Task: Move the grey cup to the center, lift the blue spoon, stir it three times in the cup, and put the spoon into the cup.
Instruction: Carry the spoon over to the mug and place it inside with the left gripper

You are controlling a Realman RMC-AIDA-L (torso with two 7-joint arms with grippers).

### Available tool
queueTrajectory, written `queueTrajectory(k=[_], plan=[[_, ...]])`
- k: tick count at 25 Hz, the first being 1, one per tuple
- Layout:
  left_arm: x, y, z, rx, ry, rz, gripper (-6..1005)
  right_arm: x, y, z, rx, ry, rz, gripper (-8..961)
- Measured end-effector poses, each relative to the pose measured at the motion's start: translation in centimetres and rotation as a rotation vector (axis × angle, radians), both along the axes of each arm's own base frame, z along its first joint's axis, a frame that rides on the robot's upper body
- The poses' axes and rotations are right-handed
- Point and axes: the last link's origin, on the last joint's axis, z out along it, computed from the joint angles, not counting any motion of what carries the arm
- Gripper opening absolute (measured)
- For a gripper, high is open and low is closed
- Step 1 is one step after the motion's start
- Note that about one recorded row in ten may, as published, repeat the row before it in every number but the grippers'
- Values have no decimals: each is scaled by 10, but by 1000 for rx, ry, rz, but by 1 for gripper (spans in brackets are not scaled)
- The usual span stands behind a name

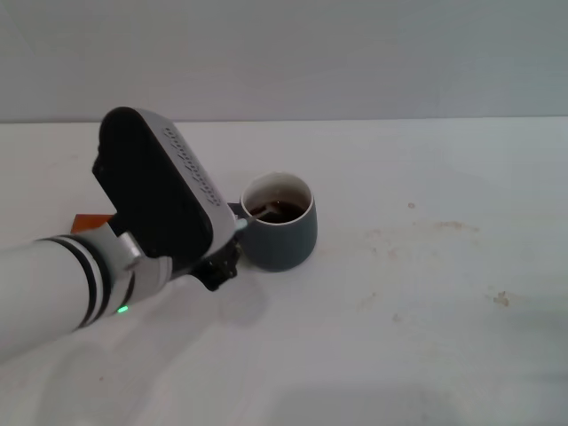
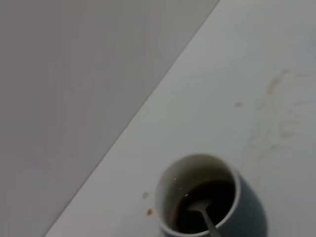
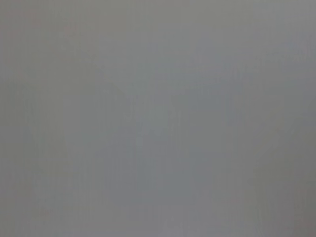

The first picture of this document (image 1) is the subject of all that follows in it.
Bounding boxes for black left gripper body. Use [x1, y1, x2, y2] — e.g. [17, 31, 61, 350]
[189, 246, 237, 293]

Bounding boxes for metal spoon with blue handle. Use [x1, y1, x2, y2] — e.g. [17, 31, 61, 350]
[236, 202, 280, 230]

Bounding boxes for dark grey ceramic mug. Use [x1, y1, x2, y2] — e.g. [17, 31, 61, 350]
[227, 172, 319, 273]

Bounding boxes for reddish brown wooden block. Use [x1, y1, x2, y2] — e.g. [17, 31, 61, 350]
[69, 212, 117, 235]

